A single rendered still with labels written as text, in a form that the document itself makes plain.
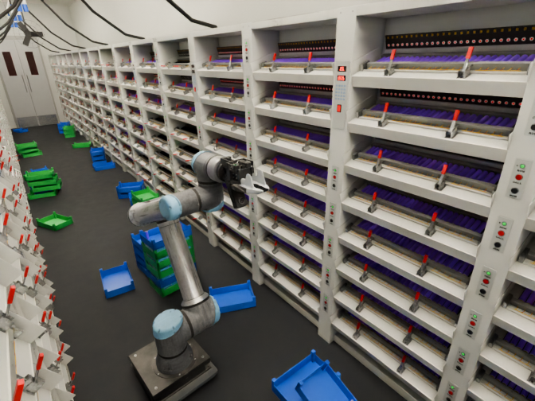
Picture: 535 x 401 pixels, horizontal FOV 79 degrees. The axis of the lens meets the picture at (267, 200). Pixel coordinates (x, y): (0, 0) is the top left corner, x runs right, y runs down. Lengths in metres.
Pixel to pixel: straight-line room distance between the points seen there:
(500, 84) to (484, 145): 0.18
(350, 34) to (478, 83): 0.53
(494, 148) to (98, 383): 2.10
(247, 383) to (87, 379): 0.88
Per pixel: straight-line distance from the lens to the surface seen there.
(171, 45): 3.27
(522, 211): 1.25
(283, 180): 1.88
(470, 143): 1.24
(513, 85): 1.20
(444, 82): 1.27
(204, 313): 1.80
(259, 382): 1.97
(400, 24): 1.59
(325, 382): 1.89
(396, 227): 1.46
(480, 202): 1.29
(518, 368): 1.56
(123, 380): 2.14
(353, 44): 1.46
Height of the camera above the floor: 1.58
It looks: 24 degrees down
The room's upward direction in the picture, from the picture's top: 1 degrees counter-clockwise
